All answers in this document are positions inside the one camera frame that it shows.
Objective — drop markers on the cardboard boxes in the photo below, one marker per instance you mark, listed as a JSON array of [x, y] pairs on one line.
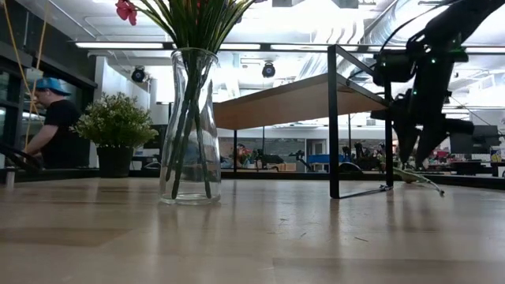
[[282, 167]]

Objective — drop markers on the small background plant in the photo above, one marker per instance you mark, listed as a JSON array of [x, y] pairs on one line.
[[252, 159]]

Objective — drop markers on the long ceiling light strip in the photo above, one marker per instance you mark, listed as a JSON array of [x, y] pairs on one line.
[[487, 50], [390, 49], [300, 47], [118, 45], [240, 46]]

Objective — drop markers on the person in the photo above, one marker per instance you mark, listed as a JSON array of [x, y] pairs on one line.
[[59, 130]]

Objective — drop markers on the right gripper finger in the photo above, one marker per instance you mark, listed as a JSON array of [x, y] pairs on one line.
[[430, 144], [406, 138]]

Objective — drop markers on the tall glass vase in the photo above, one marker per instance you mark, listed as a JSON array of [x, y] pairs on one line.
[[173, 118]]

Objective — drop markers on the wooden shelf black metal frame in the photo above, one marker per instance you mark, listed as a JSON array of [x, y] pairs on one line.
[[284, 102]]

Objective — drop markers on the black monitor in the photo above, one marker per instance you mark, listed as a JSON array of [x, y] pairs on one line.
[[155, 136], [485, 140]]

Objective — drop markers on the black round ceiling spotlight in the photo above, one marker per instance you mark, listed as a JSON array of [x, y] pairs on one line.
[[268, 69], [138, 74]]

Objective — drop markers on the small red flower bunch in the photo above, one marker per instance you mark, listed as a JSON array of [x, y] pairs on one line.
[[127, 11]]

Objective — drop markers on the dark maroon tulip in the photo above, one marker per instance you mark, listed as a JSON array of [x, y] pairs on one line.
[[412, 176]]

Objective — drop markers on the blue table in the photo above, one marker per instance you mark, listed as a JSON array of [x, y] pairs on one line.
[[319, 158]]

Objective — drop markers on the black aluminium table frame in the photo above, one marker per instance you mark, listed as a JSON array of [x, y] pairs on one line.
[[59, 173]]

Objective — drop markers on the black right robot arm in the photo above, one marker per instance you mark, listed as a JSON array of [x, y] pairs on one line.
[[465, 16]]

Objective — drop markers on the small white post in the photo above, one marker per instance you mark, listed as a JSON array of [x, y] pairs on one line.
[[10, 177]]

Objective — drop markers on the potted green plant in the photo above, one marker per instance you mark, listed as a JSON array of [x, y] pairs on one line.
[[114, 122]]

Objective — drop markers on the pink background flowers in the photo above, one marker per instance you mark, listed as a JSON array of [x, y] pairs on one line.
[[243, 153]]

